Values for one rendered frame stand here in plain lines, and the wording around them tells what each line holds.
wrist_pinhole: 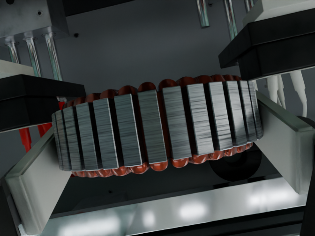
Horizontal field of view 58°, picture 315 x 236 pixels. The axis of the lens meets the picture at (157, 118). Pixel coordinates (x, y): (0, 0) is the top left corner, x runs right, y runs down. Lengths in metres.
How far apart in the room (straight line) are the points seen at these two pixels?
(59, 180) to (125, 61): 0.29
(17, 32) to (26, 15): 0.02
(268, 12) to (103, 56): 0.28
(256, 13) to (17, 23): 0.24
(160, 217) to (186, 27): 0.27
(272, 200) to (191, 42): 0.24
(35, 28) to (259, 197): 0.28
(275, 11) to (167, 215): 0.19
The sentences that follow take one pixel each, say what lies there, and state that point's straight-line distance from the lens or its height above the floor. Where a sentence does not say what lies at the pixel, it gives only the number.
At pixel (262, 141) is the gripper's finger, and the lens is 0.16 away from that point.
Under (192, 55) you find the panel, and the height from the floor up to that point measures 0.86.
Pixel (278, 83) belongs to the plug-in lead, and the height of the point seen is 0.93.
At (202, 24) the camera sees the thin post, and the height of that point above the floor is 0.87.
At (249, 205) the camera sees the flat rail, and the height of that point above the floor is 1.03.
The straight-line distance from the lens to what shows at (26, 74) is 0.26.
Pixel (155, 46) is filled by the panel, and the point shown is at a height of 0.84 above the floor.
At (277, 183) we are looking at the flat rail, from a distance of 0.29.
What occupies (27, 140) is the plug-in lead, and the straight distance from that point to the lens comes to 0.34.
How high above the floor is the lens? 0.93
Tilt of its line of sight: 3 degrees up
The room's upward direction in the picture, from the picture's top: 168 degrees clockwise
